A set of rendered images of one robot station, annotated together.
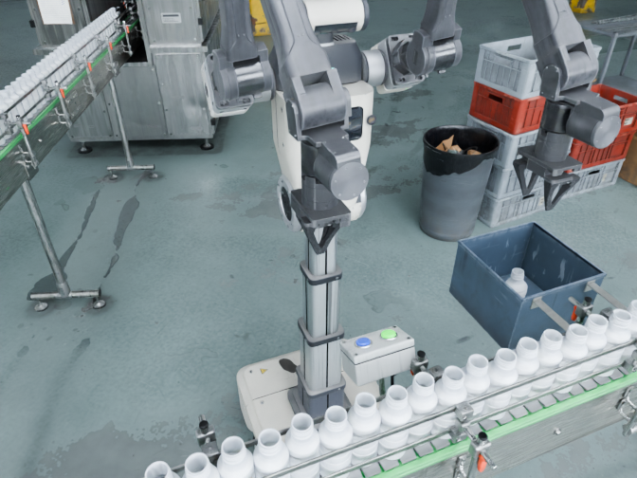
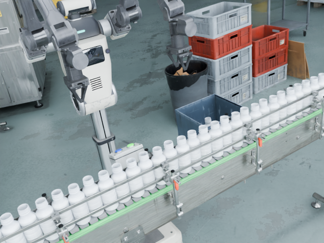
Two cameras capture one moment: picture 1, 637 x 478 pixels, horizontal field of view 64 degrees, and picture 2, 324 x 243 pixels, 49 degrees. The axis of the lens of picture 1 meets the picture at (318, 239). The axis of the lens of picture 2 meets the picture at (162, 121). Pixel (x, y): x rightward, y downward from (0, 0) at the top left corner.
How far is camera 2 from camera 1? 60 cm
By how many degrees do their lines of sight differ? 9
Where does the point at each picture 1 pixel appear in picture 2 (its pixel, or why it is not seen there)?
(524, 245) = (213, 107)
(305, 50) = (54, 15)
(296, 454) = (87, 194)
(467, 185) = (195, 92)
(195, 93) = (25, 73)
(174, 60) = (8, 55)
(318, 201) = (73, 76)
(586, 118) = (181, 25)
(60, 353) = not seen: outside the picture
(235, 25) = (28, 14)
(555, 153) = (178, 43)
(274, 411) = not seen: hidden behind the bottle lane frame
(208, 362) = not seen: hidden behind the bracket
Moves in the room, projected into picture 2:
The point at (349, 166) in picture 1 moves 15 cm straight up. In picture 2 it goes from (78, 55) to (67, 8)
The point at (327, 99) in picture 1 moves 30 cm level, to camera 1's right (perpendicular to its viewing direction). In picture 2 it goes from (66, 32) to (153, 17)
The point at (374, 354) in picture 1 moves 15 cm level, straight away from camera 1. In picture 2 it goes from (123, 153) to (126, 135)
